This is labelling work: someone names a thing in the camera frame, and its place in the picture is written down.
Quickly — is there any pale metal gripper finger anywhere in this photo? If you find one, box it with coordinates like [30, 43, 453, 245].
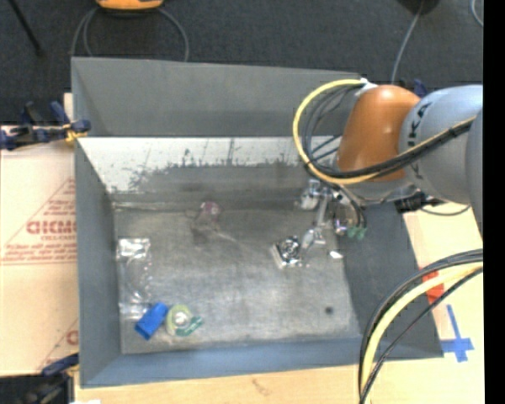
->
[299, 227, 317, 266]
[315, 232, 345, 262]

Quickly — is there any clear glass jar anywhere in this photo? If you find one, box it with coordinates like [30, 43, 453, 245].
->
[271, 235, 305, 270]

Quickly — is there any grey metal bin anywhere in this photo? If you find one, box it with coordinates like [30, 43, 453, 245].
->
[70, 56, 445, 389]

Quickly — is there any dark red small toy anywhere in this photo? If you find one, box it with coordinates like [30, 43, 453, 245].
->
[189, 200, 224, 246]

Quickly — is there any green tape dispenser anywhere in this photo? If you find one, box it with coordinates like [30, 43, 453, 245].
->
[164, 303, 205, 338]

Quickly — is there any blue block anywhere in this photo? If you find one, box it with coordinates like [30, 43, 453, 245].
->
[133, 301, 170, 342]

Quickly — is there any clear plastic bag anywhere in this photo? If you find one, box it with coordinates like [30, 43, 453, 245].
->
[115, 237, 154, 322]

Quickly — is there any brown cardboard board red print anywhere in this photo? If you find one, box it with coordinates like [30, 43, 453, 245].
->
[0, 126, 81, 379]

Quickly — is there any black cylinder on white bracket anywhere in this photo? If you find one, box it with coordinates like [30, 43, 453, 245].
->
[393, 191, 444, 215]

